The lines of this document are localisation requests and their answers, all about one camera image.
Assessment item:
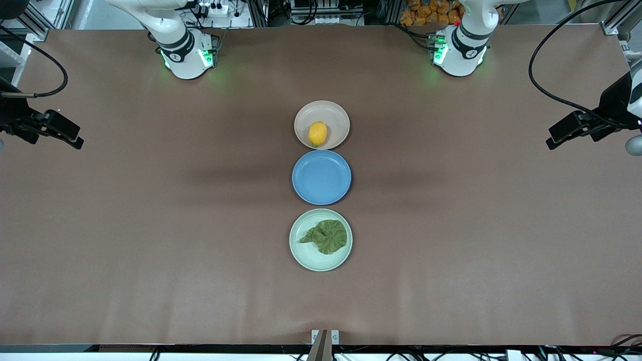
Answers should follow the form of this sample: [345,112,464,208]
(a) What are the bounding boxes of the yellow lemon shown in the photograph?
[308,121,328,147]

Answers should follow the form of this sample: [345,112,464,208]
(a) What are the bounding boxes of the green lettuce leaf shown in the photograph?
[299,220,348,255]

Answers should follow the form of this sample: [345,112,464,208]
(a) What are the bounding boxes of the bag of orange fruit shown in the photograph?
[400,0,463,27]

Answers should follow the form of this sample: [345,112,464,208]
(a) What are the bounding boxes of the beige plate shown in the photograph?
[294,100,351,150]

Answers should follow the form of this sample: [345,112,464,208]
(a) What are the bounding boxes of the blue plate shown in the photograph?
[292,149,352,206]

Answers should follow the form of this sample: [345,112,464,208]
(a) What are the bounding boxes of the pale green plate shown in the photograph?
[289,209,353,272]

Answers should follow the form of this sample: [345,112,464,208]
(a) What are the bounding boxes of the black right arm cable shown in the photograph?
[0,24,69,98]

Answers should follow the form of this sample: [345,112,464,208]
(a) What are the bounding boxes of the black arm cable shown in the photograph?
[528,0,642,126]
[0,24,69,98]

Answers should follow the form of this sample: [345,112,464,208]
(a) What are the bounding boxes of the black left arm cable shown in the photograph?
[528,0,642,126]

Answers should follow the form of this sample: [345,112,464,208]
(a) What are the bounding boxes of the aluminium frame profile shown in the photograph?
[0,0,76,42]
[599,0,642,37]

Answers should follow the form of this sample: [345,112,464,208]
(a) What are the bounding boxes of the black base cable bundle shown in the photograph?
[396,20,437,51]

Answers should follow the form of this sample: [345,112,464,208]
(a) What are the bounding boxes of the grey metal bracket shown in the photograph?
[311,329,340,361]

